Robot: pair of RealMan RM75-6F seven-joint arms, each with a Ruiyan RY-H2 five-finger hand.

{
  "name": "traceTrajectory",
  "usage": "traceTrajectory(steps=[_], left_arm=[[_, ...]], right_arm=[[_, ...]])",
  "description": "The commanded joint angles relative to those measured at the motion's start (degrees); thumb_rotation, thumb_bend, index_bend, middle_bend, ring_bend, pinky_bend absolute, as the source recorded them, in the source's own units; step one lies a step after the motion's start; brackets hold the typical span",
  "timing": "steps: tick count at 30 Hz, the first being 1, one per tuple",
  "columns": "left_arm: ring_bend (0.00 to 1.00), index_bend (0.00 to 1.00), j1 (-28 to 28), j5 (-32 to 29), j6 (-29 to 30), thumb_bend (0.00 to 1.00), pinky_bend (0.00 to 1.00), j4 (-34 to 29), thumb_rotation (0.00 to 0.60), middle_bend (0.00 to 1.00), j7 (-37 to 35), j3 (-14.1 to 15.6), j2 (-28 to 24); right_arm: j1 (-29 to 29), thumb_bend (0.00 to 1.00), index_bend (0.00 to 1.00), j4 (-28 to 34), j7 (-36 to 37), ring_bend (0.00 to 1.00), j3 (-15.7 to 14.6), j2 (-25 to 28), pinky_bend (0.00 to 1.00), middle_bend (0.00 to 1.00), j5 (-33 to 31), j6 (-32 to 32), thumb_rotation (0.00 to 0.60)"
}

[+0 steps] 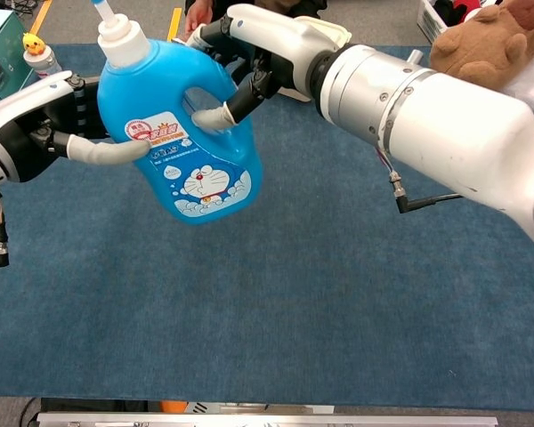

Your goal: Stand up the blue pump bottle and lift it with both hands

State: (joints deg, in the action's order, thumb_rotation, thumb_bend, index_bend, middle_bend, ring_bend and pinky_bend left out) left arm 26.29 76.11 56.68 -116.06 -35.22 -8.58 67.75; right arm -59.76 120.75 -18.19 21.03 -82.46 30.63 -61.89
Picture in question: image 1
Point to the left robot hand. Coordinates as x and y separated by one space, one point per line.
18 104

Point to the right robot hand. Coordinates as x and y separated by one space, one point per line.
276 40

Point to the blue detergent pump bottle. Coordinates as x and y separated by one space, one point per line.
160 80

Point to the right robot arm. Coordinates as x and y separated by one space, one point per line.
449 124

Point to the green cardboard box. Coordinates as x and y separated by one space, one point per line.
4 58

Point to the small white bottle duck cap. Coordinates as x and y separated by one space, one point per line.
46 64

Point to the cream plastic lunch box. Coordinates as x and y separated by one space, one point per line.
338 33

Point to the seated person dark clothes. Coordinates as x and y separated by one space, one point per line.
200 13

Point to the yellow floor tape strip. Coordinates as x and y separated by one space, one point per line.
41 18
175 24

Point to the white storage bin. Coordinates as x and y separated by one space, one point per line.
429 20

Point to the red black fabric item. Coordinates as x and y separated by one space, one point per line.
458 9

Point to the brown plush toy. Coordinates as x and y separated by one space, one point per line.
485 44

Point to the blue felt table cloth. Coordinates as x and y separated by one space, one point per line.
293 289

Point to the orange object under table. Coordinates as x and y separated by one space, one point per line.
173 406

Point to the aluminium profile rail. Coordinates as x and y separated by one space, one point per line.
267 420

